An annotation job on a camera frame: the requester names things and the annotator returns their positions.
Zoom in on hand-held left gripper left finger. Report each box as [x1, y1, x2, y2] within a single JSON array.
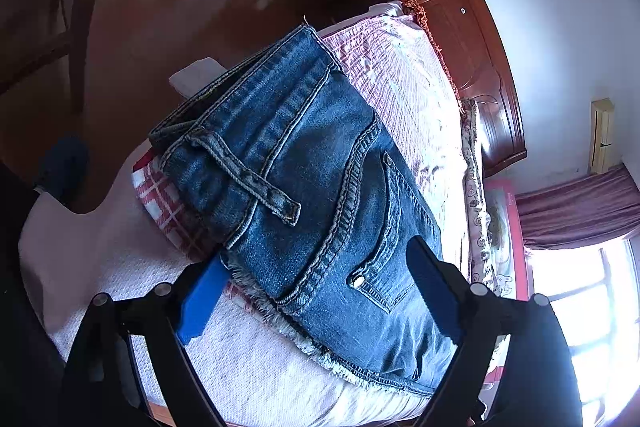
[[60, 254, 233, 427]]

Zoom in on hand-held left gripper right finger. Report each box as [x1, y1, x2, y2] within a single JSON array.
[[406, 236, 583, 427]]

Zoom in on blue denim shorts pants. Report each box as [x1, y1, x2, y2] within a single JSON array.
[[147, 24, 458, 395]]

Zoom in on floral swirl quilt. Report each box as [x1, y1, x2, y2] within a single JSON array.
[[459, 97, 507, 295]]

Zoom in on window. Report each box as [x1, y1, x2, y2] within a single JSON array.
[[524, 237, 640, 410]]

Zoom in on mauve curtain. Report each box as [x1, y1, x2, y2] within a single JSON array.
[[515, 164, 640, 252]]

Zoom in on person's dark shoe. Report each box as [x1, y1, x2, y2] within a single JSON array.
[[32, 136, 91, 208]]

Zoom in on bed with pink checkered sheet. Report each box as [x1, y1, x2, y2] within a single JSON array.
[[17, 2, 493, 427]]

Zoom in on white box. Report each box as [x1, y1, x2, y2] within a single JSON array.
[[169, 57, 227, 98]]

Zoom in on wooden bed headboard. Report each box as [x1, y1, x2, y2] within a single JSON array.
[[400, 0, 528, 178]]

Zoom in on brown fringed cloth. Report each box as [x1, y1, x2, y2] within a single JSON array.
[[406, 0, 462, 100]]

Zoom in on pink bed guard rail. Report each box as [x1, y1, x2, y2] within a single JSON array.
[[482, 177, 535, 303]]

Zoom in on wall air conditioner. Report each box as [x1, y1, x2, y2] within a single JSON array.
[[589, 98, 618, 176]]

